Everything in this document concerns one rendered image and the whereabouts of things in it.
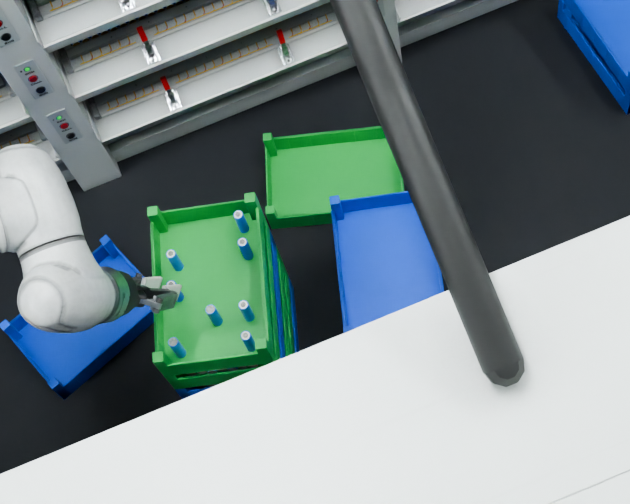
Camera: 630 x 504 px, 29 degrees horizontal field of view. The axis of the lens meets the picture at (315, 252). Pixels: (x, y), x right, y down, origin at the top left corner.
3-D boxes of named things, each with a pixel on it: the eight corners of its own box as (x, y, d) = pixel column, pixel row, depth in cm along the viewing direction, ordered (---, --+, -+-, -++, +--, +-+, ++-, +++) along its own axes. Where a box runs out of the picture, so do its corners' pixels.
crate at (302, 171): (399, 135, 273) (397, 118, 265) (406, 216, 265) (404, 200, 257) (268, 149, 276) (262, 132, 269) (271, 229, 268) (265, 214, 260)
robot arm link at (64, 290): (130, 315, 183) (101, 235, 185) (81, 322, 168) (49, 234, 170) (71, 340, 186) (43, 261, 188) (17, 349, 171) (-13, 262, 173)
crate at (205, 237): (275, 362, 213) (267, 348, 206) (163, 376, 215) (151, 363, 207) (262, 210, 225) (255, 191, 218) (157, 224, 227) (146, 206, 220)
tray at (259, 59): (357, 44, 270) (360, 29, 256) (104, 145, 268) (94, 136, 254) (322, -40, 270) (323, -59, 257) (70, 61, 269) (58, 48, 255)
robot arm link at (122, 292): (105, 334, 185) (123, 331, 190) (123, 278, 184) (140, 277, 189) (55, 313, 187) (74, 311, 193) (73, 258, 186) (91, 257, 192)
